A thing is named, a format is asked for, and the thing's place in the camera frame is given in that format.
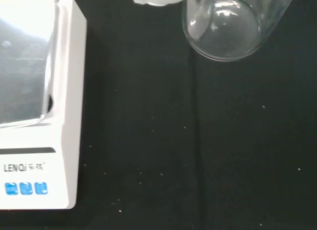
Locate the white electronic balance steel pan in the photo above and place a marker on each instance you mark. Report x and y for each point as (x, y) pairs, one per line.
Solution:
(67, 116)

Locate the black bench cloth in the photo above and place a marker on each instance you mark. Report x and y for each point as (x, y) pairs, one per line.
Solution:
(148, 116)

